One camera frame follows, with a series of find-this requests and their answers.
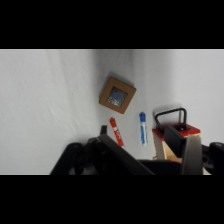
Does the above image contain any wooden box with red lid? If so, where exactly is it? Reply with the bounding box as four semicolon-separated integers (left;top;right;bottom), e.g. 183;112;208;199
151;106;202;165

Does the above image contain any red marker pen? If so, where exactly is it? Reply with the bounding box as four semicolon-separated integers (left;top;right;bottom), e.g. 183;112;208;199
109;116;125;148

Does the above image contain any blue marker pen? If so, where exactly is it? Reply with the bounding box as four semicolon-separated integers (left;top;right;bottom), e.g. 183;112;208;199
138;111;149;147

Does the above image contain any wooden block with blue dot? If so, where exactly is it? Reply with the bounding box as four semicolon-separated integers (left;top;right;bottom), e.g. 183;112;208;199
98;76;138;115

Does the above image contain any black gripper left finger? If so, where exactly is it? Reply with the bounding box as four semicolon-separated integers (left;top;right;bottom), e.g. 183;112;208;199
68;124;155;175

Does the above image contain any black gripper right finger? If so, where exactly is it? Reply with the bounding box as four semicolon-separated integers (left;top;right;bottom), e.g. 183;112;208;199
162;123;224;175

